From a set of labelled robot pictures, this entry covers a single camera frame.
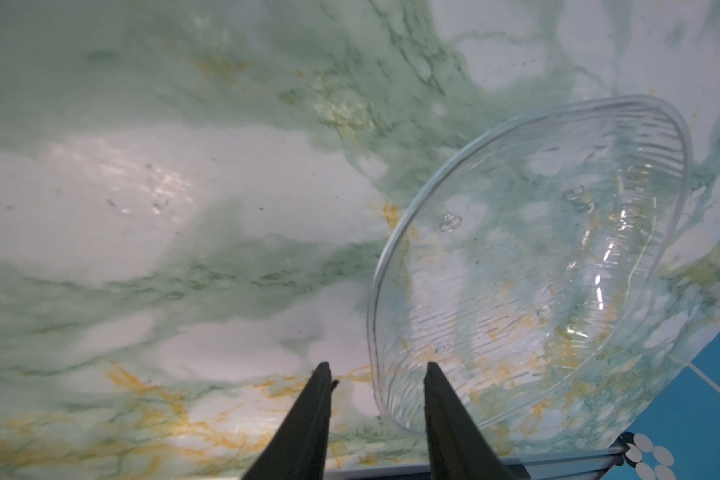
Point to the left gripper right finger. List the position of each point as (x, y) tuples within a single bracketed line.
[(457, 449)]

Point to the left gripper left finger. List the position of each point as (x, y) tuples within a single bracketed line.
[(299, 447)]

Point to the clear glass plate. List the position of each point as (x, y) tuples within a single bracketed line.
[(525, 255)]

